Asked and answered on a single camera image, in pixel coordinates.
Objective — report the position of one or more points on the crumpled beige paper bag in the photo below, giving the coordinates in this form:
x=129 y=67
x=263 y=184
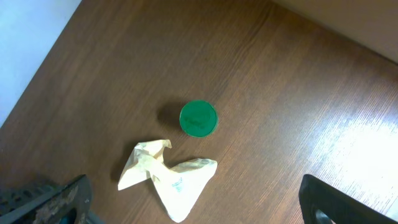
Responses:
x=178 y=187

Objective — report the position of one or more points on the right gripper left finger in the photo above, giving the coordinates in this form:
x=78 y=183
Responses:
x=68 y=203

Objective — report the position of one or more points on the grey plastic basket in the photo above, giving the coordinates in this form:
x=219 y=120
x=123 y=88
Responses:
x=12 y=199

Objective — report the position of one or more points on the green-lidded jar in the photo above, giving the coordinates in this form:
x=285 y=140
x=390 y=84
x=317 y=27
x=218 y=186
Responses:
x=198 y=118

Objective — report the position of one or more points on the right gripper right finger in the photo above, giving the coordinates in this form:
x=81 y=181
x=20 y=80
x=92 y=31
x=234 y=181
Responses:
x=322 y=203

